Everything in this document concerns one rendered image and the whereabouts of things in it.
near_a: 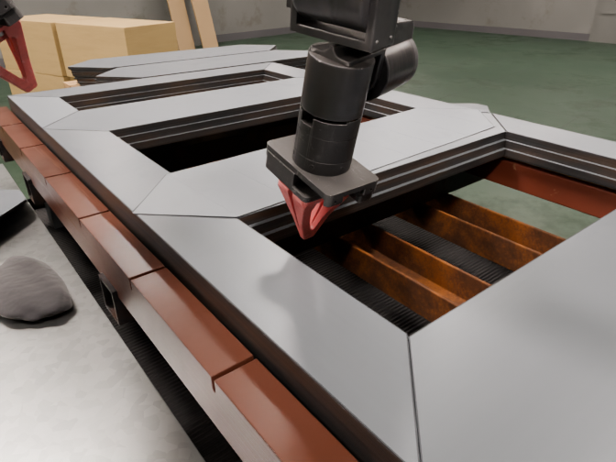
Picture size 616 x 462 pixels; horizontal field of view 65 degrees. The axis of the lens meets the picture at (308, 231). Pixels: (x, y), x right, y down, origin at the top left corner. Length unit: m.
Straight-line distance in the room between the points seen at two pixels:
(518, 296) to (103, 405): 0.46
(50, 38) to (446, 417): 3.54
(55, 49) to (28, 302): 3.01
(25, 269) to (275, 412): 0.57
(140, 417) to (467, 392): 0.37
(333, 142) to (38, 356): 0.48
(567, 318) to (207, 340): 0.31
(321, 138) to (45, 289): 0.50
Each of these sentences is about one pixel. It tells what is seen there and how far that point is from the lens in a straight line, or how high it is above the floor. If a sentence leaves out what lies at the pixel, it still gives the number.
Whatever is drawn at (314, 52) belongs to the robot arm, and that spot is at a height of 1.05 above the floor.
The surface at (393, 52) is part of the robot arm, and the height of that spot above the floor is 1.05.
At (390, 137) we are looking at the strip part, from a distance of 0.87.
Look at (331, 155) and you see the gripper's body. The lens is 0.44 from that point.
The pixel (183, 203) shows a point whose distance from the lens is 0.62.
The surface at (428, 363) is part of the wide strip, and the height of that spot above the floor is 0.86.
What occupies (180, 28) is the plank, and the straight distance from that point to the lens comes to 8.07.
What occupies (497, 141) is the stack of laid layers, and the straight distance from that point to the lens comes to 0.95.
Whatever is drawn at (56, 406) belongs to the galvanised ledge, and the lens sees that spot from 0.65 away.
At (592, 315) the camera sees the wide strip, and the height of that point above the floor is 0.86.
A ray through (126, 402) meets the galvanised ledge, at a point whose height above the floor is 0.68.
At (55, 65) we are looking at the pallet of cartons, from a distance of 3.74.
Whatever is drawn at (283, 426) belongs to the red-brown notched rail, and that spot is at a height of 0.83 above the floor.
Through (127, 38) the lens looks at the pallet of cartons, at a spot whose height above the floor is 0.75.
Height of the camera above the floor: 1.11
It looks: 28 degrees down
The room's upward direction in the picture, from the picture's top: straight up
